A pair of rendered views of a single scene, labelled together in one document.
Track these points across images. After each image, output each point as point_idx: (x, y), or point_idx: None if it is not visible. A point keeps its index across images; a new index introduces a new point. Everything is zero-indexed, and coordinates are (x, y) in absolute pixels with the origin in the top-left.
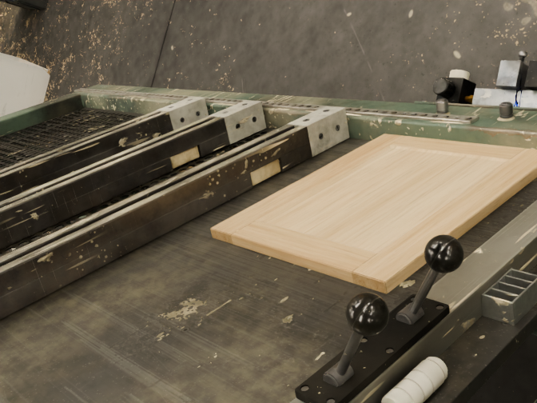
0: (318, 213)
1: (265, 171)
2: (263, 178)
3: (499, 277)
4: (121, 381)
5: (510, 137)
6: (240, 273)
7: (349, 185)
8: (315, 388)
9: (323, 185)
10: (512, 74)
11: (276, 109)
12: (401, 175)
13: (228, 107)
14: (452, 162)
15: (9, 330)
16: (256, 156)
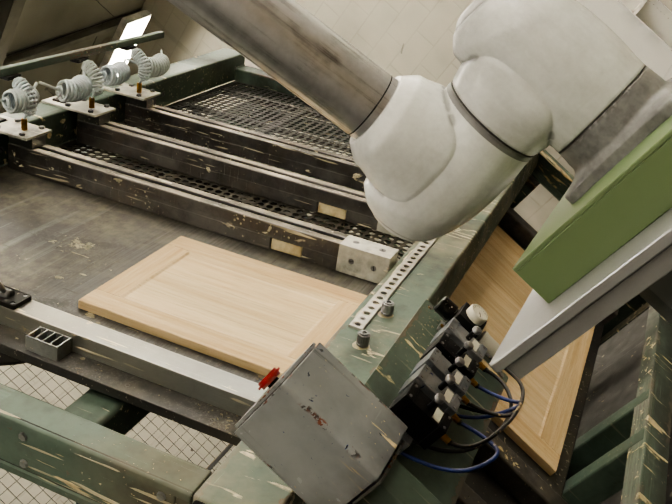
0: (196, 274)
1: (285, 247)
2: (281, 250)
3: (59, 332)
4: (11, 236)
5: None
6: (122, 257)
7: (248, 284)
8: None
9: (252, 273)
10: (439, 333)
11: None
12: (265, 306)
13: None
14: (290, 330)
15: (74, 197)
16: (280, 230)
